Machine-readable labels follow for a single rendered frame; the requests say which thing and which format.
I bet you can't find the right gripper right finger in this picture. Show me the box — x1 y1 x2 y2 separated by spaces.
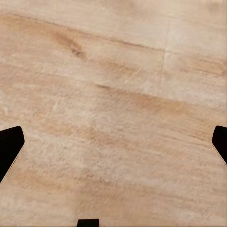
212 126 227 164

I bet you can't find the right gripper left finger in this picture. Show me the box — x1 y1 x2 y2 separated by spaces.
0 126 25 183

